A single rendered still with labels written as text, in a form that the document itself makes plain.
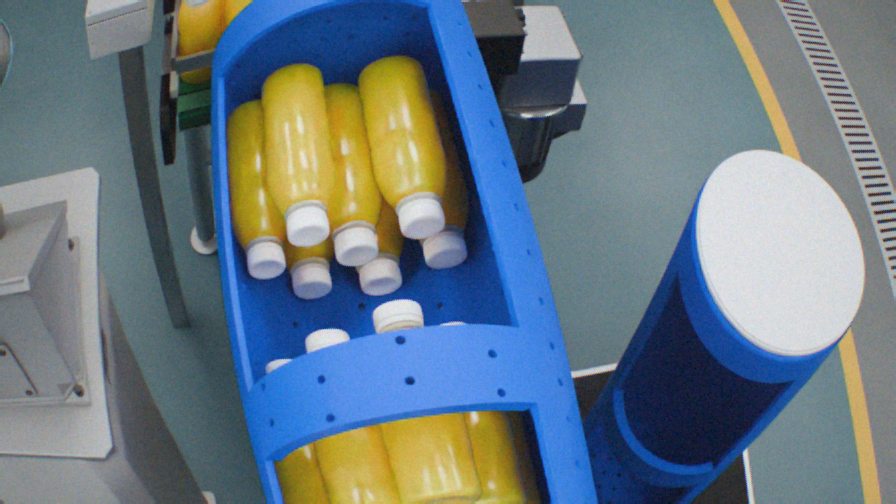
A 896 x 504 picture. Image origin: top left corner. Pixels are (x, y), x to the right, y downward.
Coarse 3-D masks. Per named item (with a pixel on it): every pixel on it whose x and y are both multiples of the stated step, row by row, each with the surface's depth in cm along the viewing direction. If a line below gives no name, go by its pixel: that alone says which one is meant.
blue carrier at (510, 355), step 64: (256, 0) 104; (320, 0) 100; (384, 0) 102; (448, 0) 107; (256, 64) 114; (320, 64) 117; (448, 64) 100; (512, 192) 97; (512, 256) 92; (256, 320) 107; (320, 320) 113; (448, 320) 113; (512, 320) 89; (256, 384) 88; (320, 384) 83; (384, 384) 82; (448, 384) 82; (512, 384) 84; (256, 448) 88; (576, 448) 86
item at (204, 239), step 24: (168, 48) 139; (168, 72) 136; (168, 96) 134; (168, 120) 134; (168, 144) 137; (192, 144) 192; (192, 168) 199; (192, 192) 207; (192, 240) 224; (216, 240) 225
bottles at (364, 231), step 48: (336, 96) 111; (432, 96) 116; (240, 144) 108; (336, 144) 108; (240, 192) 106; (336, 192) 106; (240, 240) 106; (288, 240) 110; (336, 240) 106; (384, 240) 112; (432, 240) 110; (384, 288) 113; (288, 480) 92; (528, 480) 97
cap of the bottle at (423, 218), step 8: (416, 200) 104; (424, 200) 104; (432, 200) 104; (408, 208) 104; (416, 208) 104; (424, 208) 104; (432, 208) 104; (440, 208) 105; (400, 216) 105; (408, 216) 104; (416, 216) 103; (424, 216) 103; (432, 216) 104; (440, 216) 104; (400, 224) 105; (408, 224) 104; (416, 224) 104; (424, 224) 104; (432, 224) 105; (440, 224) 105; (408, 232) 105; (416, 232) 105; (424, 232) 106; (432, 232) 106
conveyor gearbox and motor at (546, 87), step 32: (544, 32) 149; (544, 64) 148; (576, 64) 149; (512, 96) 153; (544, 96) 154; (576, 96) 163; (512, 128) 163; (544, 128) 164; (576, 128) 168; (544, 160) 173
